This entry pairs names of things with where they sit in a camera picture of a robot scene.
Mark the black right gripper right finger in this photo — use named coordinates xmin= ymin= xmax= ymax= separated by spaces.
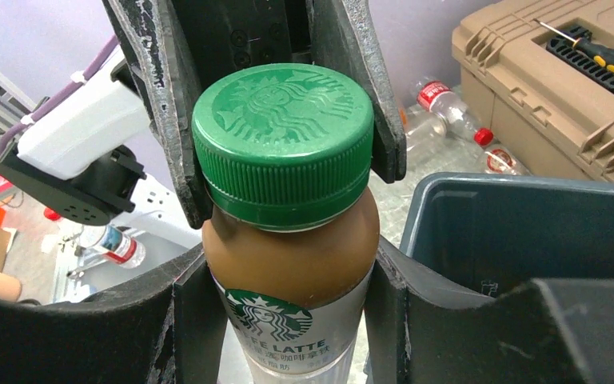
xmin=365 ymin=238 xmax=584 ymax=383

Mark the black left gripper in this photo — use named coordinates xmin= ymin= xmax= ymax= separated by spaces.
xmin=101 ymin=0 xmax=408 ymax=230

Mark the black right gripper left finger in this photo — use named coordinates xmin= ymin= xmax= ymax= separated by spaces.
xmin=0 ymin=246 xmax=227 ymax=383

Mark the Starbucks latte bottle green cap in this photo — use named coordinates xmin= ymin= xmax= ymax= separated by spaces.
xmin=191 ymin=62 xmax=381 ymax=384

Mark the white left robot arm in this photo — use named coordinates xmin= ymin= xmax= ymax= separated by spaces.
xmin=0 ymin=1 xmax=407 ymax=236

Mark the dark green plastic bin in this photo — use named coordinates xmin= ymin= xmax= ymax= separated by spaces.
xmin=399 ymin=172 xmax=614 ymax=384

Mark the background bottle red cap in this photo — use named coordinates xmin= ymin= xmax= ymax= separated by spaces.
xmin=78 ymin=225 xmax=146 ymax=269

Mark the small clear bottle red cap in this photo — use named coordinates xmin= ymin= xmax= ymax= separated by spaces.
xmin=484 ymin=146 xmax=530 ymax=176

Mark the clear bottle red label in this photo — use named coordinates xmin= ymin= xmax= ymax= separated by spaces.
xmin=414 ymin=77 xmax=496 ymax=147

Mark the tan plastic toolbox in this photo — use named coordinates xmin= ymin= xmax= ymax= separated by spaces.
xmin=452 ymin=1 xmax=614 ymax=182

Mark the black yellow screwdriver in toolbox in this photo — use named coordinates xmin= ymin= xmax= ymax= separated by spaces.
xmin=533 ymin=18 xmax=614 ymax=74

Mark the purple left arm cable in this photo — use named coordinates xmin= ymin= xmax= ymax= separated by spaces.
xmin=0 ymin=34 xmax=120 ymax=154

